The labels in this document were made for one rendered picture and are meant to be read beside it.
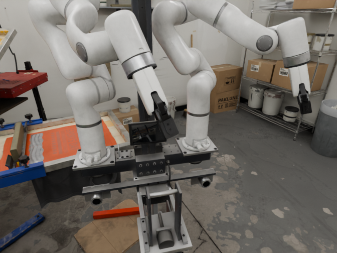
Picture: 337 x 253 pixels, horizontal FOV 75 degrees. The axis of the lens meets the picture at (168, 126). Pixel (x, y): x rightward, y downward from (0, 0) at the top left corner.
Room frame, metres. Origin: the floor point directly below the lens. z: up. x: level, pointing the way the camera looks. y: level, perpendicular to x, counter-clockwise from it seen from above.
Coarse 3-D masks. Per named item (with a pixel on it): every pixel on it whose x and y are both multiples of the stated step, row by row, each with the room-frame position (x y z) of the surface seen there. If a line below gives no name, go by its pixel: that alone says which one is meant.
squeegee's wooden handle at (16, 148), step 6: (18, 126) 1.16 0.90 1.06; (18, 132) 1.09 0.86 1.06; (24, 132) 1.22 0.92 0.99; (18, 138) 1.03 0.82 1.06; (12, 144) 0.96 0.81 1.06; (18, 144) 0.98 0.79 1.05; (12, 150) 0.91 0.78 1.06; (18, 150) 0.94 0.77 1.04; (12, 156) 0.91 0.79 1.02; (18, 156) 0.92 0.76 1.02
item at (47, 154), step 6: (108, 132) 1.29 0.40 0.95; (108, 138) 1.21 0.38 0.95; (48, 144) 1.13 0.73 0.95; (108, 144) 1.13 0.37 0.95; (114, 144) 1.13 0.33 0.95; (48, 150) 1.07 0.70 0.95; (6, 156) 1.01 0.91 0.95; (48, 156) 1.01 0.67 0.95; (54, 156) 1.01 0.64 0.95; (60, 156) 1.01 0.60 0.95; (66, 156) 1.01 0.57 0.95; (0, 162) 0.95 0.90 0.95; (0, 168) 0.90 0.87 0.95; (6, 168) 0.90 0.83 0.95
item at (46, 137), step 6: (102, 120) 1.47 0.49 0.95; (66, 126) 1.37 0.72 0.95; (72, 126) 1.37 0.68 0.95; (42, 132) 1.29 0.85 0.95; (48, 132) 1.29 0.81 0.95; (12, 138) 1.21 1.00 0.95; (42, 138) 1.21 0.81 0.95; (48, 138) 1.21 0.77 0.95; (6, 144) 1.13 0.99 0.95; (42, 144) 1.13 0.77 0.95; (6, 150) 1.07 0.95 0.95
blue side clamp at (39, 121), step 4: (28, 120) 1.35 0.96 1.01; (32, 120) 1.36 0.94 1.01; (36, 120) 1.37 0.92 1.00; (40, 120) 1.37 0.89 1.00; (8, 124) 1.29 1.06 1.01; (12, 124) 1.30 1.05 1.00; (24, 124) 1.31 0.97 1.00; (28, 124) 1.31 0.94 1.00; (32, 124) 1.32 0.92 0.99; (0, 128) 1.26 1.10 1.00; (4, 128) 1.26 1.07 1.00; (8, 128) 1.26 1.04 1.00; (12, 128) 1.27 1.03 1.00
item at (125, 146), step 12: (48, 120) 1.39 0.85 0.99; (60, 120) 1.40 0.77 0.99; (72, 120) 1.44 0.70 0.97; (0, 132) 1.24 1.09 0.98; (12, 132) 1.27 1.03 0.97; (120, 132) 1.25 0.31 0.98; (120, 144) 1.08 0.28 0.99; (72, 156) 0.96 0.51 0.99; (48, 168) 0.88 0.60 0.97; (60, 168) 0.90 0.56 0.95
